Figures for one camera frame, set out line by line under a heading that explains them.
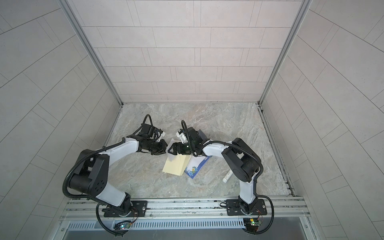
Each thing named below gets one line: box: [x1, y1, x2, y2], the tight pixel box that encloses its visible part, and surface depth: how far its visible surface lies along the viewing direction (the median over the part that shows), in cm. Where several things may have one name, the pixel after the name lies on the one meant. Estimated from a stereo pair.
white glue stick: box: [222, 169, 233, 183], surface depth 82 cm
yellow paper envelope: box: [162, 154, 192, 176], surface depth 86 cm
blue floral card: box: [184, 155, 213, 179], surface depth 86 cm
